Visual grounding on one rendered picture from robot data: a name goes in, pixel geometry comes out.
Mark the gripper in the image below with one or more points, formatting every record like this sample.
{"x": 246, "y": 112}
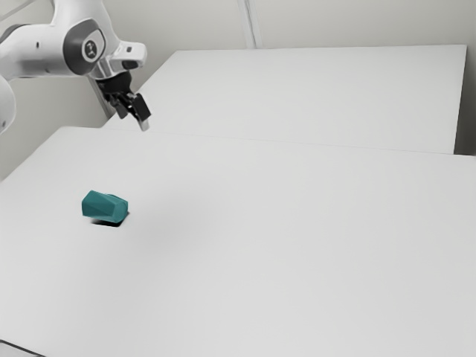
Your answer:
{"x": 116, "y": 85}

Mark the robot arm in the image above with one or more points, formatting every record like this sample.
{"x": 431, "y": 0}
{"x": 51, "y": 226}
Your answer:
{"x": 44, "y": 48}

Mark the teal faceted mug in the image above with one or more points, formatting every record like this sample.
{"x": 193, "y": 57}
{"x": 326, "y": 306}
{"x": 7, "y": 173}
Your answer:
{"x": 104, "y": 206}

